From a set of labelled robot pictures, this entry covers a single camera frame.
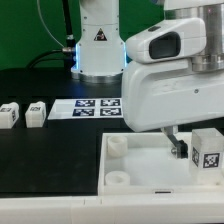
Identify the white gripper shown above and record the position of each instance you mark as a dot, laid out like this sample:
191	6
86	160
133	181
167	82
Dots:
160	89

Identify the white square tabletop tray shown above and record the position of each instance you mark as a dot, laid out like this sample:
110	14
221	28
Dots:
142	163

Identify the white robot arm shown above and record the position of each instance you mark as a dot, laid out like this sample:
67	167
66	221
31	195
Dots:
101	55

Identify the white front wall fixture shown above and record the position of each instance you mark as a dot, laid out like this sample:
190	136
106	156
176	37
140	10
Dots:
171	208

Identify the white marker base plate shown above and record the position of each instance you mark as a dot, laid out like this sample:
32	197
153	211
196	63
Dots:
92	108

